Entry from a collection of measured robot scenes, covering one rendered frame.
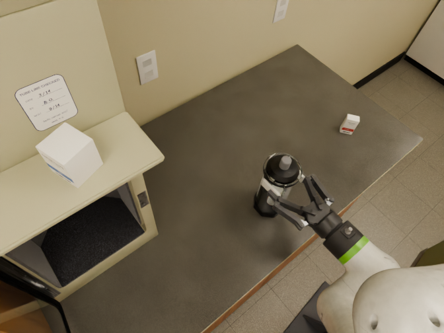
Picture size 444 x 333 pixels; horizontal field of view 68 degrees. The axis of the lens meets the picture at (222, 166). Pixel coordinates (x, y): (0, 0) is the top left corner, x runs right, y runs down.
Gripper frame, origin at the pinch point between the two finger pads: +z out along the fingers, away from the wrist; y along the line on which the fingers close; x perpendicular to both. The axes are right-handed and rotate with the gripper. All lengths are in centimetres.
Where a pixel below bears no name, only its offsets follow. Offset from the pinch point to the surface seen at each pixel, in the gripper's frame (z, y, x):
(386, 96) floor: 34, -196, 112
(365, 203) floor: -17, -99, 112
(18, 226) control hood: 4, 56, -39
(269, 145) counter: 17.8, -17.4, 17.9
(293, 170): -2.1, -1.0, -6.0
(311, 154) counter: 5.0, -27.1, 17.9
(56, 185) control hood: 7, 49, -39
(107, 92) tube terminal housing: 14, 37, -44
